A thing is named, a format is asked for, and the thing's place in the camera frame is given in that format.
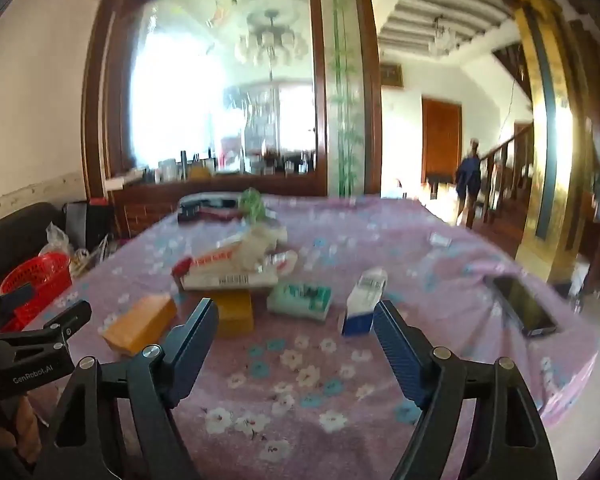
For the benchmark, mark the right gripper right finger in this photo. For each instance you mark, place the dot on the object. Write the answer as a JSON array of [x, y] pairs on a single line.
[[507, 439]]

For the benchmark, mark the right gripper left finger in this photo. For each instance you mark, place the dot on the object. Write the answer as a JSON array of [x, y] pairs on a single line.
[[85, 440]]

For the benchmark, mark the yellow box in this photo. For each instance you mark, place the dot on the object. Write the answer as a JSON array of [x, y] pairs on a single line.
[[235, 313]]

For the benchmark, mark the blue white small box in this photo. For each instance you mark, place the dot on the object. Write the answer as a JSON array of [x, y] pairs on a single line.
[[362, 300]]

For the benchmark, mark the long white red carton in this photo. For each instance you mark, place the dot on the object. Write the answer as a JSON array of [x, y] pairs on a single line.
[[214, 271]]

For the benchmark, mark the green white box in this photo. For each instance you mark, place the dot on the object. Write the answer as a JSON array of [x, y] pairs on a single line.
[[300, 300]]

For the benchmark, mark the white plastic bag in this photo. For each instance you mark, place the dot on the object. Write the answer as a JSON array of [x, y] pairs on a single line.
[[255, 244]]

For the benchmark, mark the red plastic basket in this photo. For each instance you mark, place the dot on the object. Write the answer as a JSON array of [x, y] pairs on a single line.
[[47, 276]]

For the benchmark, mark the black sofa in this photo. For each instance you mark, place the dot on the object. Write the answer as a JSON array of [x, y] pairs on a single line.
[[23, 234]]

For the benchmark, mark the clear plastic bag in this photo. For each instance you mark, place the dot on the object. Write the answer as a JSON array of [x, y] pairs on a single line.
[[56, 241]]

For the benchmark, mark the black smartphone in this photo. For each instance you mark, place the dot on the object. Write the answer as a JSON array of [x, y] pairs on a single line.
[[529, 315]]

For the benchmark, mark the black shopping bag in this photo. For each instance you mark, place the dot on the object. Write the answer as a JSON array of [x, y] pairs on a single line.
[[87, 224]]

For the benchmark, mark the wooden counter ledge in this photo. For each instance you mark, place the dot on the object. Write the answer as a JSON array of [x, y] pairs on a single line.
[[141, 205]]

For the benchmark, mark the small white wrapper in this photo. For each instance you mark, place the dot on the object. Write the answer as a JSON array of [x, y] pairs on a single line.
[[438, 240]]

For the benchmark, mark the pink floral tablecloth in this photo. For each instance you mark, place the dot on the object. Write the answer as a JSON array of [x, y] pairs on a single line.
[[352, 338]]

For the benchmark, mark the black case on table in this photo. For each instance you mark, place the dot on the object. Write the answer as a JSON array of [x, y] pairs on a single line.
[[208, 206]]

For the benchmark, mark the wooden stair railing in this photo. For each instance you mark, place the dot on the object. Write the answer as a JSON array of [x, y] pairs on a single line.
[[506, 181]]

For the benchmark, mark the person in blue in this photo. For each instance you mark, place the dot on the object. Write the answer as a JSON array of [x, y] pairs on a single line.
[[468, 179]]

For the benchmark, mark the green crumpled cloth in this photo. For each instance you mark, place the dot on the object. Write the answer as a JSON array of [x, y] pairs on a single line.
[[251, 206]]

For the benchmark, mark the wooden door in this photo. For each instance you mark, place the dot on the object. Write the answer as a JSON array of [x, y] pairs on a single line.
[[442, 132]]

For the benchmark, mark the chandelier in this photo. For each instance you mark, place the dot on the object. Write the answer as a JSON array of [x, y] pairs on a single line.
[[271, 39]]

